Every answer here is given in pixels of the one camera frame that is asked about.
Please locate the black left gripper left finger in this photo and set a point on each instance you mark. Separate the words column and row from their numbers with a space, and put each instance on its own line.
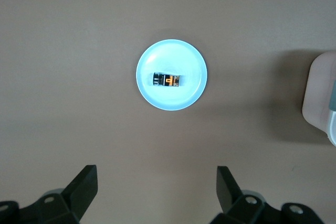
column 78, row 190

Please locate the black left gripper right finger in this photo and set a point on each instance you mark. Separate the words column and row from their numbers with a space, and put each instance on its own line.
column 228, row 190

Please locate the black orange push-button switch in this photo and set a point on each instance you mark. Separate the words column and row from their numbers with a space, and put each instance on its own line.
column 166, row 79

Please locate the brown table mat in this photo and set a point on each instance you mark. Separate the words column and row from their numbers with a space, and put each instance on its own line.
column 78, row 77

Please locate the white plastic container lid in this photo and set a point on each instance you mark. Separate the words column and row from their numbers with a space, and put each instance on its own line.
column 319, row 90

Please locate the light blue round plate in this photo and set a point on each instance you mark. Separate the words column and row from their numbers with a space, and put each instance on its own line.
column 170, row 53

